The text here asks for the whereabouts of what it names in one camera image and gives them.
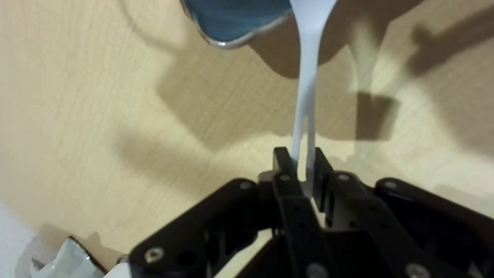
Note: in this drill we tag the clear plastic bag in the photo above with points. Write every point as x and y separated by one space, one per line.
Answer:
78 260

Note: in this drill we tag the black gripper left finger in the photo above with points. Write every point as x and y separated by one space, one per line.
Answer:
226 221

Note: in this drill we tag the blue bowl with brown cereal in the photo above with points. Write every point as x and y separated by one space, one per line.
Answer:
232 17

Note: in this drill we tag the white plastic spoon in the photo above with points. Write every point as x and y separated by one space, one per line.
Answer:
309 78

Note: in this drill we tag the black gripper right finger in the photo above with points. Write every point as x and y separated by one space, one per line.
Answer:
391 226

